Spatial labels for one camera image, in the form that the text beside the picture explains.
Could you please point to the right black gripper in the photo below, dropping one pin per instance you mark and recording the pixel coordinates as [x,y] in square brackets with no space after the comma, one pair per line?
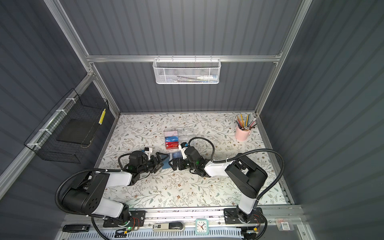
[175,166]

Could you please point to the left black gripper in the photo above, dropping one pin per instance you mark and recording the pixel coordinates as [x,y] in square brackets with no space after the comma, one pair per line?
[159,160]

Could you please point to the blue leather card holder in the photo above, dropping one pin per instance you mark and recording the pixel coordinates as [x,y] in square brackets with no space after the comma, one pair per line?
[169,161]

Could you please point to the clear acrylic organizer box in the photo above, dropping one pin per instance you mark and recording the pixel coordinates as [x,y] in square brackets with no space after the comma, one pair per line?
[180,136]

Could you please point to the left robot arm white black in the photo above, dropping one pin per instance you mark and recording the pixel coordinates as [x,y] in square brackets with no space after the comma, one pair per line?
[82,193]

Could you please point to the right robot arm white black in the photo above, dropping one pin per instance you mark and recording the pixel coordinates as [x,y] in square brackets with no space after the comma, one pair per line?
[246,174]

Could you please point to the red card in organizer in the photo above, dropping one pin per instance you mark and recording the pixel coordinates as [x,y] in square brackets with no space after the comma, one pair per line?
[172,145]

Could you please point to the blue card in organizer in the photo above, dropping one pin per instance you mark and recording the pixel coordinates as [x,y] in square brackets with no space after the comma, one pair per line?
[171,139]

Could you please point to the pink card in organizer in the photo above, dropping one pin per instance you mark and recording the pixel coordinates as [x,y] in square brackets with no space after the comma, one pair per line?
[170,133]

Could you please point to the floral patterned table mat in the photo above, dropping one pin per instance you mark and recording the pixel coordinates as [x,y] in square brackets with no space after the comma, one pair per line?
[212,134]

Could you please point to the small teal desk clock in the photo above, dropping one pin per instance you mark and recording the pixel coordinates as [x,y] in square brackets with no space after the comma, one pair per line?
[202,227]

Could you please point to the yellow tag on basket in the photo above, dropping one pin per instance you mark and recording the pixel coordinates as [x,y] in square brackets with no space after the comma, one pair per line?
[102,116]

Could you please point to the pink pencil cup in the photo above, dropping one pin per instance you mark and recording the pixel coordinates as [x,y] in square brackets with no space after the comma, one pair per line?
[242,135]

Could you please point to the coloured pencils in cup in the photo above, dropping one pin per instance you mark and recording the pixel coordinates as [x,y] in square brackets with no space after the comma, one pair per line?
[246,122]

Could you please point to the black flat pad in basket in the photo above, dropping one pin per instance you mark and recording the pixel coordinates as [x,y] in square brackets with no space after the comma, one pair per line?
[78,132]

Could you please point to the pens in white basket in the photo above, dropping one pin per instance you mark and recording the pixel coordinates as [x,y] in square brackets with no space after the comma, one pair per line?
[199,79]

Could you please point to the black stapler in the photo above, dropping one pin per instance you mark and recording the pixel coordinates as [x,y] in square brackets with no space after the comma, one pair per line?
[77,228]

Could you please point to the small clear packet with label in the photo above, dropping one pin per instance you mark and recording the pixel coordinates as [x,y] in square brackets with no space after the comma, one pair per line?
[284,225]

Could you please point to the left wrist camera white housing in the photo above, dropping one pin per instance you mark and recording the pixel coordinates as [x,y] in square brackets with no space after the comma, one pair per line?
[148,151]

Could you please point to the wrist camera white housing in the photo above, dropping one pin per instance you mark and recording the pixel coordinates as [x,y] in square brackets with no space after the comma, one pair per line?
[182,148]
[148,151]

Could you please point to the right wrist camera white housing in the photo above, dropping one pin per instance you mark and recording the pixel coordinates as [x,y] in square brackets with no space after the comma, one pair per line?
[182,148]

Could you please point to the silver black device on rail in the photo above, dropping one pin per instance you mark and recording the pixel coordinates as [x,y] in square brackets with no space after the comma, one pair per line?
[169,227]

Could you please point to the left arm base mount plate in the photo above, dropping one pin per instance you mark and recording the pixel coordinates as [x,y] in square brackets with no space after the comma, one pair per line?
[126,219]

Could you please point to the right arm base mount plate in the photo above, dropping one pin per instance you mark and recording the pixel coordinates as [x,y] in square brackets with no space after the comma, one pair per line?
[236,216]

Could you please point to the white wire mesh basket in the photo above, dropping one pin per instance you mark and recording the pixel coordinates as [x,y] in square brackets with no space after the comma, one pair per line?
[166,72]

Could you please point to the black wire wall basket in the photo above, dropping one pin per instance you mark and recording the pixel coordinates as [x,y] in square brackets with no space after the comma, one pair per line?
[44,143]

